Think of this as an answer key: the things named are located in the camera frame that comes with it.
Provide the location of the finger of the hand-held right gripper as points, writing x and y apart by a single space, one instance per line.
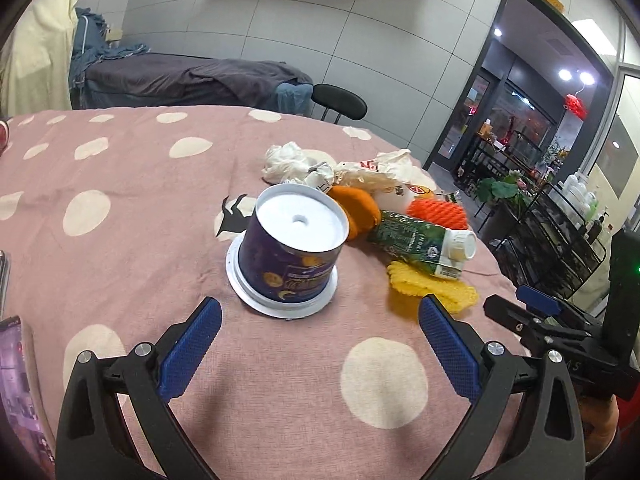
510 320
540 300

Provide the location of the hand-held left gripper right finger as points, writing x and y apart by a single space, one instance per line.
447 350

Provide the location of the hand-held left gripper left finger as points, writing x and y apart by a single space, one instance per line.
192 345

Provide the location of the white printed paper bag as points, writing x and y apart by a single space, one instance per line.
395 170

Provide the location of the white plastic bag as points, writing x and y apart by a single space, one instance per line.
287 160

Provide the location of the person's right hand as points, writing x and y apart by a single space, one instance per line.
600 425

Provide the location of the black metal rack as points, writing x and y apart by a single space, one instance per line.
550 255

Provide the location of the yellow foam fruit net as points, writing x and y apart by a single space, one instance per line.
425 292

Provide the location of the pink polka dot blanket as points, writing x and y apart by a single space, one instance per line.
150 260

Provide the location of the row of white bottles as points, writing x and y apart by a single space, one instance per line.
585 200

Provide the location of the green drink carton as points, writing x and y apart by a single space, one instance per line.
410 240

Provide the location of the green potted plant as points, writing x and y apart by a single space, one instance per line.
500 190

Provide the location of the purple paper tub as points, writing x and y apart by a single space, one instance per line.
285 260

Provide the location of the orange foam fruit net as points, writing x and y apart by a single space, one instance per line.
437 212

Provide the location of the orange peel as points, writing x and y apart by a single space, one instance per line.
355 210

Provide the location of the red hanging lantern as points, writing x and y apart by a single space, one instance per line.
575 106

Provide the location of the dark flat device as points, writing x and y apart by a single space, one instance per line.
4 280

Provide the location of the small crumpled white wrapper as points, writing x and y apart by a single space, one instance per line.
320 177

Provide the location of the grey blanket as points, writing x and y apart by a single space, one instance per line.
190 77

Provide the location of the black chair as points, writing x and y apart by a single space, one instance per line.
340 100

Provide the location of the red paper cup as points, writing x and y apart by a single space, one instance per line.
4 137

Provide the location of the blue skirted massage bed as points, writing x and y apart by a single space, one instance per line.
90 45

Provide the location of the cream cloth cover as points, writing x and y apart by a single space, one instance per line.
35 50

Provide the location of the black door frame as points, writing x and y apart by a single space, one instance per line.
500 15

